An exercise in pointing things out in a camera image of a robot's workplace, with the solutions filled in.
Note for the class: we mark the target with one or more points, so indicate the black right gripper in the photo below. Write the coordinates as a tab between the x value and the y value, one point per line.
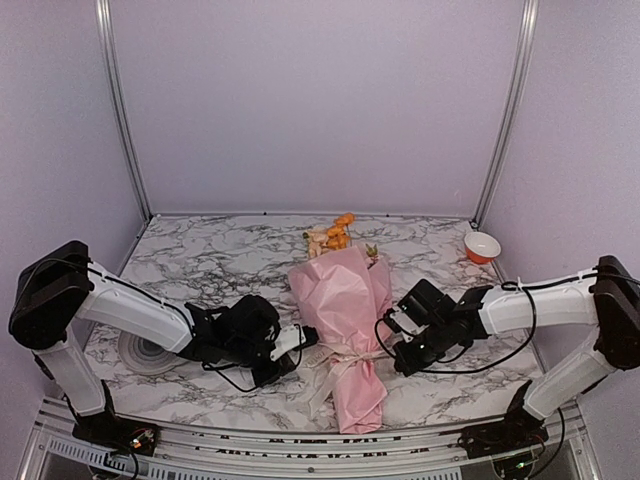
406	364

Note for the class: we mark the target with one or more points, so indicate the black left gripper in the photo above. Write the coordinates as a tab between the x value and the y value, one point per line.
261	377

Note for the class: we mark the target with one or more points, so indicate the pink wrapping paper sheet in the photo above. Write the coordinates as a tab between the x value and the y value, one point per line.
343	299

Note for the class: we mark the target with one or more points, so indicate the cream printed ribbon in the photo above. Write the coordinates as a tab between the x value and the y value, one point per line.
329	364

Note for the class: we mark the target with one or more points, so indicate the peach fake flower stem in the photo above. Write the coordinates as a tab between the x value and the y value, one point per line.
317	241

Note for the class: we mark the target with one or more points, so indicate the orange fake flower stem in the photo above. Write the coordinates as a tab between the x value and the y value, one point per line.
338	235

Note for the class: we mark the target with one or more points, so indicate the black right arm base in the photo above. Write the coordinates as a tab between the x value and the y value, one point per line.
517	429

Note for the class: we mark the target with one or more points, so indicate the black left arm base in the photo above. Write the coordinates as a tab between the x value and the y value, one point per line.
108	429

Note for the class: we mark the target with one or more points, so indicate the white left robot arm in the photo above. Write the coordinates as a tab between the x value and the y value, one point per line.
66	285

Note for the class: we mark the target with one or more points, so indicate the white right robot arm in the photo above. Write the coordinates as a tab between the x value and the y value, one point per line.
601	302

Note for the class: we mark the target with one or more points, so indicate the orange bowl white inside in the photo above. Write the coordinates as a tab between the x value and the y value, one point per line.
481	248

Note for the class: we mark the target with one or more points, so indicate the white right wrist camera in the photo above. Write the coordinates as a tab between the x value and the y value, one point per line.
399	323

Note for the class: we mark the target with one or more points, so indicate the aluminium front rail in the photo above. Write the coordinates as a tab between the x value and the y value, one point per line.
192	452

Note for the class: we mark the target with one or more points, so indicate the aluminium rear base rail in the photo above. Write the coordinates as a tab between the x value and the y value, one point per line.
272	213

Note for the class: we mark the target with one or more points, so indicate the aluminium frame post right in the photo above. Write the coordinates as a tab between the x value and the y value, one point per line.
515	92

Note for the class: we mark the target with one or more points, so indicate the aluminium frame post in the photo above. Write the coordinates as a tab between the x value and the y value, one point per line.
116	92
515	92

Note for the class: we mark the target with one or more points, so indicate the aluminium frame post left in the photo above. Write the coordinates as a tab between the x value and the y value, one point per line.
116	92

